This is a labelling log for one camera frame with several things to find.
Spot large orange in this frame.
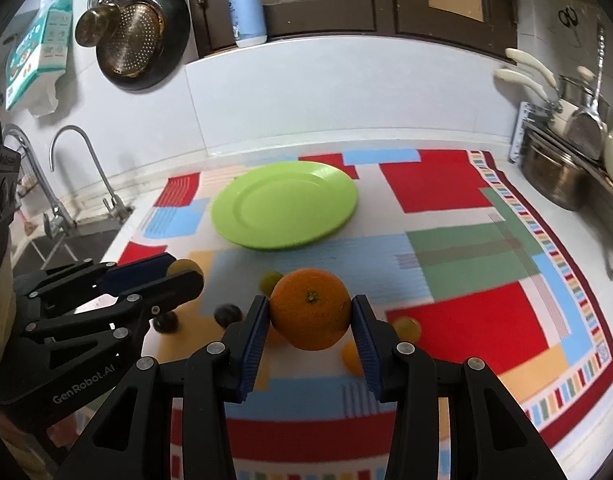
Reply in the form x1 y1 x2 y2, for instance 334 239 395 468
270 269 351 351

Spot chrome kitchen faucet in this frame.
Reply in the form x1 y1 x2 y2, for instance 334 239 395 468
48 124 135 226

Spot steel sink basin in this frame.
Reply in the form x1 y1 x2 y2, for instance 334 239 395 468
14 219 121 278

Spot dark plum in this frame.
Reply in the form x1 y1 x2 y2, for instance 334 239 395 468
213 304 244 330
152 311 180 334

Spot small yellow green fruit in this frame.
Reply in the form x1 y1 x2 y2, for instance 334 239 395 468
259 271 284 297

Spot green plate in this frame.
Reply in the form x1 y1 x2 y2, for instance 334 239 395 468
211 160 358 250

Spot small orange tangerine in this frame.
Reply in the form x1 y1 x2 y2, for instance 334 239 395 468
340 341 364 377

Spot colourful patchwork mat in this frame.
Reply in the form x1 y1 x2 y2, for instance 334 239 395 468
102 148 613 479

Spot teal white paper package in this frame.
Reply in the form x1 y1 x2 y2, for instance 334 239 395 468
5 0 73 118

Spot brass strainer ladle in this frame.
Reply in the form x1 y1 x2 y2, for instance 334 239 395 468
74 1 162 79

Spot black frying pan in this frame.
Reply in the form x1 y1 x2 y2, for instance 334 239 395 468
96 0 190 91

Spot steel cooking pot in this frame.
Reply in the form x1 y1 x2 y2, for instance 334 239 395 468
521 131 589 210

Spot blue white soap bottle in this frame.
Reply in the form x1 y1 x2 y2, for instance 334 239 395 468
227 0 267 48

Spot steel skimmer ladle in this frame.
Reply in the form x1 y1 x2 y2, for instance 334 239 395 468
565 22 606 160

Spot black scissors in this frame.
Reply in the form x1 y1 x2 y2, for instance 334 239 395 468
558 6 579 28

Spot cream pan handle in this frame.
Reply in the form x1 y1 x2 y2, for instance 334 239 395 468
505 48 559 90
494 67 549 102

